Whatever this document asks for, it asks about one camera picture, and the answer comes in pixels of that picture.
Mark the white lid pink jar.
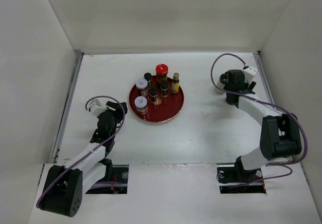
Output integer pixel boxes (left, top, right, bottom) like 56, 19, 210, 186
134, 96, 148, 115

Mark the white lid dark jar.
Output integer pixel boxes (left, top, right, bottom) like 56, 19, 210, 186
135, 79, 149, 97

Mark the small black cap spice bottle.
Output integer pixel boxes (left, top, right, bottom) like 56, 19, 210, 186
143, 72, 152, 89

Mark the red lid sauce jar back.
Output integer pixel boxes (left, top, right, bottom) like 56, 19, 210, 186
155, 64, 169, 85

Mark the beige cap yellow bottle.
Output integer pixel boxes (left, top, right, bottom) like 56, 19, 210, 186
171, 72, 180, 94

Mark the black cap dark bottle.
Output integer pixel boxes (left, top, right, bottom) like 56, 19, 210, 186
215, 73, 227, 95

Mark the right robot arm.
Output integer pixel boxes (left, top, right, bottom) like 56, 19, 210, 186
217, 69, 302, 183

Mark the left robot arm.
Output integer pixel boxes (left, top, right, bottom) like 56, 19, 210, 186
36, 97, 127, 217

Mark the red round tray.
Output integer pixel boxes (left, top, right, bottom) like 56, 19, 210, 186
128, 75, 184, 123

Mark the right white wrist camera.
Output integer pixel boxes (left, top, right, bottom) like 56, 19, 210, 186
243, 66, 258, 83

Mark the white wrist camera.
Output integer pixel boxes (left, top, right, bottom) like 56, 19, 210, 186
89, 99, 106, 116
243, 66, 258, 83

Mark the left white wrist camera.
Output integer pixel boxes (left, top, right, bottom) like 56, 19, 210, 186
89, 99, 106, 116

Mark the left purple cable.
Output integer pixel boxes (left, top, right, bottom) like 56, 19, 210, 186
36, 95, 127, 208

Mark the purple cable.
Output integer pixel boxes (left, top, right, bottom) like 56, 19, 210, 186
210, 53, 308, 187
36, 95, 127, 208

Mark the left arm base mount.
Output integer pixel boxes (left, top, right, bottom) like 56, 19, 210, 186
86, 159, 129, 194

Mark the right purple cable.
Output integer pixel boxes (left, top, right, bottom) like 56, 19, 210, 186
210, 53, 308, 187

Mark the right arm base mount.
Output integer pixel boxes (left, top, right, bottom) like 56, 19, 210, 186
216, 157, 266, 194

